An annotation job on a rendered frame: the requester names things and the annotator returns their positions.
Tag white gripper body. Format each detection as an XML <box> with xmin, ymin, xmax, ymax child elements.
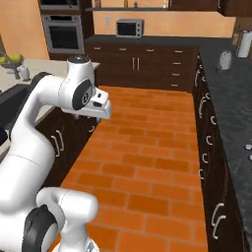
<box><xmin>61</xmin><ymin>98</ymin><xmax>113</xmax><ymax>121</ymax></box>

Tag dark sink basin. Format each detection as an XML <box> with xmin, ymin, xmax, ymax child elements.
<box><xmin>0</xmin><ymin>83</ymin><xmax>31</xmax><ymax>132</ymax></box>

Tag grey curved sink tap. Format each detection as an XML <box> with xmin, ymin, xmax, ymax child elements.
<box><xmin>0</xmin><ymin>32</ymin><xmax>22</xmax><ymax>81</ymax></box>

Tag dark island cupboard run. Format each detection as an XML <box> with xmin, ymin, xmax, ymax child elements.
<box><xmin>33</xmin><ymin>106</ymin><xmax>100</xmax><ymax>189</ymax></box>

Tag small white soap bottle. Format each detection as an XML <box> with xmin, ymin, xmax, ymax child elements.
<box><xmin>19</xmin><ymin>64</ymin><xmax>32</xmax><ymax>83</ymax></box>

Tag silver toaster oven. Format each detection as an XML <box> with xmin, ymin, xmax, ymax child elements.
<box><xmin>115</xmin><ymin>18</ymin><xmax>145</xmax><ymax>39</ymax></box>

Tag grey bowl of yellow fruit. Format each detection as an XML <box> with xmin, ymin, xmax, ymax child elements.
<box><xmin>0</xmin><ymin>52</ymin><xmax>26</xmax><ymax>70</ymax></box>

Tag dark tall oven cupboard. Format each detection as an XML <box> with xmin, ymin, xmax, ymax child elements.
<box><xmin>37</xmin><ymin>0</ymin><xmax>96</xmax><ymax>62</ymax></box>

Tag silver built-in microwave oven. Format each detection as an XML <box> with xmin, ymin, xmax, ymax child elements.
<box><xmin>38</xmin><ymin>0</ymin><xmax>82</xmax><ymax>12</ymax></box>

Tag white kettle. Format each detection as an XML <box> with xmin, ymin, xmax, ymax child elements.
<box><xmin>218</xmin><ymin>50</ymin><xmax>233</xmax><ymax>71</ymax></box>

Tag white paper towel roll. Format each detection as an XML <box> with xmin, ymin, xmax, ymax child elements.
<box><xmin>235</xmin><ymin>30</ymin><xmax>252</xmax><ymax>59</ymax></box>

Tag silver cupboard door handle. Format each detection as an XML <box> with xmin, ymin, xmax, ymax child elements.
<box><xmin>50</xmin><ymin>135</ymin><xmax>61</xmax><ymax>158</ymax></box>
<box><xmin>55</xmin><ymin>129</ymin><xmax>66</xmax><ymax>153</ymax></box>

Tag dark cupboard run, straight handles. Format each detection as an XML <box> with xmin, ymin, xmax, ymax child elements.
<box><xmin>84</xmin><ymin>40</ymin><xmax>199</xmax><ymax>94</ymax></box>

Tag dark wall shelf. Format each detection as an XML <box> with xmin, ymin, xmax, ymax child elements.
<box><xmin>84</xmin><ymin>6</ymin><xmax>171</xmax><ymax>13</ymax></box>

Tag dark cupboard run, curved handles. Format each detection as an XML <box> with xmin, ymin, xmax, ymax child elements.
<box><xmin>192</xmin><ymin>53</ymin><xmax>251</xmax><ymax>252</ymax></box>

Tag dark wall cupboards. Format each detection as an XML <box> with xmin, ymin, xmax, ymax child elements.
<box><xmin>168</xmin><ymin>0</ymin><xmax>252</xmax><ymax>18</ymax></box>

